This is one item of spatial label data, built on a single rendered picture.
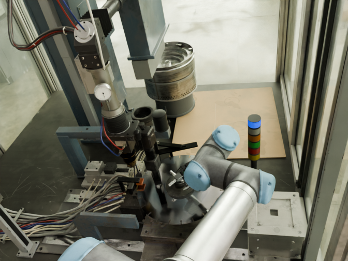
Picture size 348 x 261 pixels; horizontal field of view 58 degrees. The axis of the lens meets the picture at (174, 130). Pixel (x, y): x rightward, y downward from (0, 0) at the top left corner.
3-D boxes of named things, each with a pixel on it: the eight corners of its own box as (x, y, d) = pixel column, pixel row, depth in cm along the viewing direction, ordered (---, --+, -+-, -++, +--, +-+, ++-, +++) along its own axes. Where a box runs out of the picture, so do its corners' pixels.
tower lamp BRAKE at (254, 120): (260, 120, 113) (260, 114, 111) (261, 128, 109) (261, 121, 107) (247, 120, 114) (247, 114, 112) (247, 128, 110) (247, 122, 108)
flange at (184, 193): (170, 201, 114) (169, 197, 112) (162, 179, 122) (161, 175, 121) (199, 192, 115) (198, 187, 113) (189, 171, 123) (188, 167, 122)
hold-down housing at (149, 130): (163, 164, 111) (152, 119, 98) (158, 174, 108) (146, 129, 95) (149, 162, 113) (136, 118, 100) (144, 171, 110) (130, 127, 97)
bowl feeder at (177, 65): (203, 92, 200) (197, 39, 178) (198, 123, 178) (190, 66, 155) (157, 93, 207) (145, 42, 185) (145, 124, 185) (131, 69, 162)
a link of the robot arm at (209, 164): (218, 181, 74) (237, 151, 81) (178, 167, 80) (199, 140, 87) (220, 202, 79) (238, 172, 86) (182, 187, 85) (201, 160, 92)
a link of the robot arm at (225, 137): (209, 135, 83) (223, 117, 88) (194, 155, 92) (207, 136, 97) (234, 154, 82) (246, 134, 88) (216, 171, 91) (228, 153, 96)
